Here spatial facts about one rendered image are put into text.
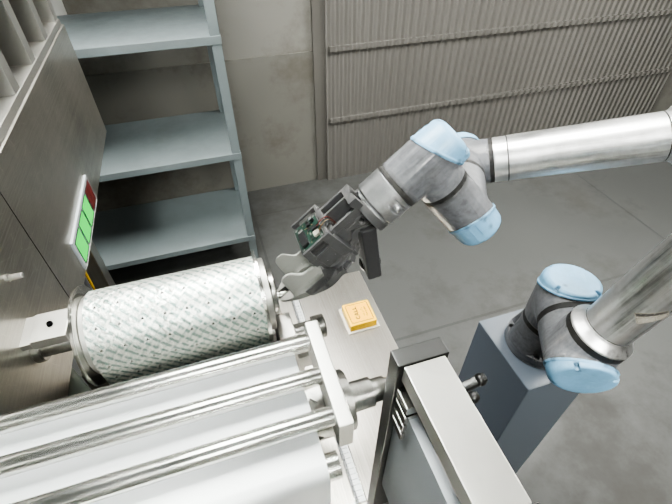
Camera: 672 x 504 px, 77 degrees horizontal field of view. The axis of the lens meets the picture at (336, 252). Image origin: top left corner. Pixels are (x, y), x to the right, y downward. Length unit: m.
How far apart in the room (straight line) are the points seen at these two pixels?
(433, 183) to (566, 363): 0.43
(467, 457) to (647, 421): 2.02
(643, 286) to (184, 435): 0.68
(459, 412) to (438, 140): 0.36
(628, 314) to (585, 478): 1.33
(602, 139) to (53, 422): 0.75
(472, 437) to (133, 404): 0.27
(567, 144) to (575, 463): 1.55
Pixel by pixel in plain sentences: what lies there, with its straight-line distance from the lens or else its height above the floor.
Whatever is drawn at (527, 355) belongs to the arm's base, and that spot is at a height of 0.93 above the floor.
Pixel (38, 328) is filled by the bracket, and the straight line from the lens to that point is 0.71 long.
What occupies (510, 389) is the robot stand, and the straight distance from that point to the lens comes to 1.13.
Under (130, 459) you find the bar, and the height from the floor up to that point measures 1.44.
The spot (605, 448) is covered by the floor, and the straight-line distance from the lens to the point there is 2.19.
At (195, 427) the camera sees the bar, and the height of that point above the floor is 1.44.
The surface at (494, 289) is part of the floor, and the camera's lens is 2.52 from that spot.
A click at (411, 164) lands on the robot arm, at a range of 0.60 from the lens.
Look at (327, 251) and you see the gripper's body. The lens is 0.62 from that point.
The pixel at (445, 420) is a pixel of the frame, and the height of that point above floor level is 1.44.
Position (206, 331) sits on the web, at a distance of 0.64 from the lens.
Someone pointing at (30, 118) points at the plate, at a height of 1.42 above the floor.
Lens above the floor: 1.76
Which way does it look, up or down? 43 degrees down
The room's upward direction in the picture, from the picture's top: straight up
